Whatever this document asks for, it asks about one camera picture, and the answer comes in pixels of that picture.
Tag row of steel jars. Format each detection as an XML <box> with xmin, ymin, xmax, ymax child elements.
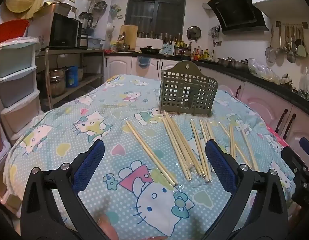
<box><xmin>138</xmin><ymin>31</ymin><xmax>182</xmax><ymax>40</ymax></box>

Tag row of sauce bottles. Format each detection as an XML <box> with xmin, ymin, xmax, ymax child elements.
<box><xmin>191</xmin><ymin>46</ymin><xmax>210</xmax><ymax>61</ymax></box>

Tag white plastic drawer unit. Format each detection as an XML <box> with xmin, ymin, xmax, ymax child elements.
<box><xmin>0</xmin><ymin>36</ymin><xmax>43</xmax><ymax>140</ymax></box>

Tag black kitchen counter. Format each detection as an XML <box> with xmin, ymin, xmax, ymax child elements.
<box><xmin>104</xmin><ymin>50</ymin><xmax>309</xmax><ymax>110</ymax></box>

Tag white countertop box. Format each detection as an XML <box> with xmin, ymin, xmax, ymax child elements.
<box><xmin>136</xmin><ymin>37</ymin><xmax>165</xmax><ymax>53</ymax></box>

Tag blue canister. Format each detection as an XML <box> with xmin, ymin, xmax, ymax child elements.
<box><xmin>66</xmin><ymin>66</ymin><xmax>78</xmax><ymax>88</ymax></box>

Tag light blue plastic box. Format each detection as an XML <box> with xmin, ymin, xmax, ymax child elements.
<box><xmin>87</xmin><ymin>37</ymin><xmax>105</xmax><ymax>49</ymax></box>

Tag hanging whisks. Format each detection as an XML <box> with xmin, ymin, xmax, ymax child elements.
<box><xmin>209</xmin><ymin>25</ymin><xmax>221</xmax><ymax>39</ymax></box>

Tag wire mesh strainer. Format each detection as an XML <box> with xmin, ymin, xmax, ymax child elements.
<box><xmin>266</xmin><ymin>25</ymin><xmax>277</xmax><ymax>63</ymax></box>

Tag wall utensil rail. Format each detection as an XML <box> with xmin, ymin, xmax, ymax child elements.
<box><xmin>276</xmin><ymin>21</ymin><xmax>308</xmax><ymax>29</ymax></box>

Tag white base cabinets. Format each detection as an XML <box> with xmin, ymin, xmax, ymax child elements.
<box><xmin>104</xmin><ymin>55</ymin><xmax>309</xmax><ymax>155</ymax></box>

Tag plastic bag of greens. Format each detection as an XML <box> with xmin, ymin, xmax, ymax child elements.
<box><xmin>298</xmin><ymin>67</ymin><xmax>309</xmax><ymax>100</ymax></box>

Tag green plastic chopstick holder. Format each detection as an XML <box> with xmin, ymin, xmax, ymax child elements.
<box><xmin>158</xmin><ymin>61</ymin><xmax>218</xmax><ymax>117</ymax></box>

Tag black microwave oven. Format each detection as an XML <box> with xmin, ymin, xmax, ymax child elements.
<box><xmin>49</xmin><ymin>12</ymin><xmax>83</xmax><ymax>48</ymax></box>

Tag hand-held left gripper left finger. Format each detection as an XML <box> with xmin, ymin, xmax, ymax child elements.
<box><xmin>21</xmin><ymin>139</ymin><xmax>112</xmax><ymax>240</ymax></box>

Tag metal shelf rack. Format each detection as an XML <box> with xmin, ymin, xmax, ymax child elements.
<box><xmin>34</xmin><ymin>47</ymin><xmax>105</xmax><ymax>110</ymax></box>

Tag round steel pot lid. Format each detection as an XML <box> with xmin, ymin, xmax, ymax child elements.
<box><xmin>186</xmin><ymin>26</ymin><xmax>202</xmax><ymax>41</ymax></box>

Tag row of bamboo chopsticks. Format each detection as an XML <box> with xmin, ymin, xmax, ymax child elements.
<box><xmin>126</xmin><ymin>111</ymin><xmax>259</xmax><ymax>187</ymax></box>

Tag person's left hand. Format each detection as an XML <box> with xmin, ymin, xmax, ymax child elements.
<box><xmin>98</xmin><ymin>214</ymin><xmax>120</xmax><ymax>240</ymax></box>

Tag black wok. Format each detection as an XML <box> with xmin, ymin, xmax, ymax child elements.
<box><xmin>139</xmin><ymin>45</ymin><xmax>165</xmax><ymax>54</ymax></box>

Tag steel pots on counter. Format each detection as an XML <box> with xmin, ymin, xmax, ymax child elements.
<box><xmin>218</xmin><ymin>57</ymin><xmax>248</xmax><ymax>69</ymax></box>

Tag glass blender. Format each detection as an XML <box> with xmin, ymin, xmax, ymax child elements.
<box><xmin>78</xmin><ymin>12</ymin><xmax>93</xmax><ymax>29</ymax></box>

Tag row of hanging steel ladles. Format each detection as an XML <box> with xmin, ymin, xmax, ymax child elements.
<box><xmin>276</xmin><ymin>25</ymin><xmax>306</xmax><ymax>63</ymax></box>

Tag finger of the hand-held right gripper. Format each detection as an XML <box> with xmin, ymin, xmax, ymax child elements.
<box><xmin>299</xmin><ymin>137</ymin><xmax>309</xmax><ymax>160</ymax></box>
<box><xmin>281</xmin><ymin>147</ymin><xmax>308</xmax><ymax>174</ymax></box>

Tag blue knife block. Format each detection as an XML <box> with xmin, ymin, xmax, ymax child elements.
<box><xmin>162</xmin><ymin>43</ymin><xmax>175</xmax><ymax>56</ymax></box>

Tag white kettle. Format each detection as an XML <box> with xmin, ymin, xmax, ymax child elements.
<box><xmin>106</xmin><ymin>22</ymin><xmax>115</xmax><ymax>39</ymax></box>

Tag hanging steel colander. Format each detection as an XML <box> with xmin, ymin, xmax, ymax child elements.
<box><xmin>93</xmin><ymin>0</ymin><xmax>107</xmax><ymax>13</ymax></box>

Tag black range hood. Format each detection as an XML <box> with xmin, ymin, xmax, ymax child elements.
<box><xmin>207</xmin><ymin>0</ymin><xmax>270</xmax><ymax>34</ymax></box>

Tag wooden cutting board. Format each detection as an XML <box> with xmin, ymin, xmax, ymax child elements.
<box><xmin>119</xmin><ymin>25</ymin><xmax>138</xmax><ymax>49</ymax></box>

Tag large steel stockpot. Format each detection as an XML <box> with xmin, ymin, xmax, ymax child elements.
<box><xmin>37</xmin><ymin>67</ymin><xmax>68</xmax><ymax>97</ymax></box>

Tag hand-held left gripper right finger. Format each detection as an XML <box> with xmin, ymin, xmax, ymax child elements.
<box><xmin>194</xmin><ymin>139</ymin><xmax>290</xmax><ymax>240</ymax></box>

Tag red plastic basin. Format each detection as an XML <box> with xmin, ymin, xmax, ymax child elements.
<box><xmin>0</xmin><ymin>19</ymin><xmax>30</xmax><ymax>45</ymax></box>

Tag dark kitchen window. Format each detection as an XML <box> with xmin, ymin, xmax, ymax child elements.
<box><xmin>124</xmin><ymin>0</ymin><xmax>187</xmax><ymax>39</ymax></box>

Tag clear plastic vegetable bag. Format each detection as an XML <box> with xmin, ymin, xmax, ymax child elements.
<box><xmin>248</xmin><ymin>58</ymin><xmax>281</xmax><ymax>84</ymax></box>

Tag cartoon cat printed tablecloth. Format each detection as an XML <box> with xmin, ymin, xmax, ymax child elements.
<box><xmin>3</xmin><ymin>74</ymin><xmax>297</xmax><ymax>240</ymax></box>

